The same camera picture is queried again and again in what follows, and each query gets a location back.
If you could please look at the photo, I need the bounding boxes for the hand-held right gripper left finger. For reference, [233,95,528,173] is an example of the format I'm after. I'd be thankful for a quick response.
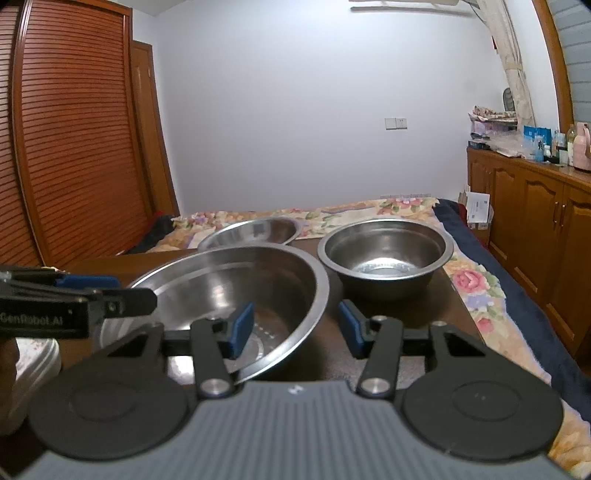
[92,302,256,401]

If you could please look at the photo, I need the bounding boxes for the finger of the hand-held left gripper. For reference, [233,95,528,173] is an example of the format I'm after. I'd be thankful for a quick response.
[52,275,122,291]
[87,288,158,324]

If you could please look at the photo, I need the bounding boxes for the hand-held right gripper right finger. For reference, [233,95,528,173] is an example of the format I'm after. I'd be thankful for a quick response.
[338,299,491,399]

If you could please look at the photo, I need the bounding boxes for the large steel bowl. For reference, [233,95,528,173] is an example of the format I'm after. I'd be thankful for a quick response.
[99,244,330,384]

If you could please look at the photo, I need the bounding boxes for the large floral white plate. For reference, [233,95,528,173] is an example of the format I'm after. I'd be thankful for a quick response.
[0,339,62,435]

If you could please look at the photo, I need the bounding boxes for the deep steel bowl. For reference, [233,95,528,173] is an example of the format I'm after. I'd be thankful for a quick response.
[317,219,454,304]

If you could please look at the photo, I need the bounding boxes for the shallow steel bowl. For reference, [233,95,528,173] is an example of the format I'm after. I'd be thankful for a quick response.
[197,217,304,253]

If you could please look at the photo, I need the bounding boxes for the person's left forearm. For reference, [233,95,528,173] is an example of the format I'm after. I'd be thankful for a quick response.
[0,339,20,435]

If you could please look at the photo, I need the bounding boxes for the dark cloth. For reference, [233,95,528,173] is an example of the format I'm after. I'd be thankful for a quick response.
[126,211,182,256]

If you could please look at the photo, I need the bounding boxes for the floral blanket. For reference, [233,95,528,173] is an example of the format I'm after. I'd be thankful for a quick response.
[157,196,591,479]

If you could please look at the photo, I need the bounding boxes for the wooden louvered wardrobe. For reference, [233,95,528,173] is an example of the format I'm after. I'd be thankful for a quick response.
[0,0,160,274]

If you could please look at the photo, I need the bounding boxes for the wooden door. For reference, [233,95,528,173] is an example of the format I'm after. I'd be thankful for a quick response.
[128,39,182,219]

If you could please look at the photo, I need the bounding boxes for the white paper box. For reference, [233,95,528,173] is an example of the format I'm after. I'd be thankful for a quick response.
[464,191,493,232]

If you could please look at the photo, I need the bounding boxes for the wooden sideboard cabinet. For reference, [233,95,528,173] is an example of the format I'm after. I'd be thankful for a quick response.
[466,146,591,366]

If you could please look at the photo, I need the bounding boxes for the blue and white boxes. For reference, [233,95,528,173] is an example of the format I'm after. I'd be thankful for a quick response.
[523,125,553,149]

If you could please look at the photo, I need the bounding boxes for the pink bottle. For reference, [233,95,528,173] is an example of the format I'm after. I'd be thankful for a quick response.
[572,122,591,170]

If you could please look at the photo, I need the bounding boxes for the cream patterned curtain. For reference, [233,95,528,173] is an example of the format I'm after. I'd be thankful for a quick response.
[475,0,537,126]

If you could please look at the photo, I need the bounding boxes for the grey window blind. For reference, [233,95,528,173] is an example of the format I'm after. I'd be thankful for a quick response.
[551,0,591,126]

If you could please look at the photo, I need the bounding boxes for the cream wall air conditioner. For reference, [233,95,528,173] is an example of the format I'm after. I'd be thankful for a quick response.
[348,0,477,16]

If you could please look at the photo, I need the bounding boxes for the wooden window frame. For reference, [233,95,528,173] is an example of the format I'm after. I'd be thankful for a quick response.
[530,0,576,131]

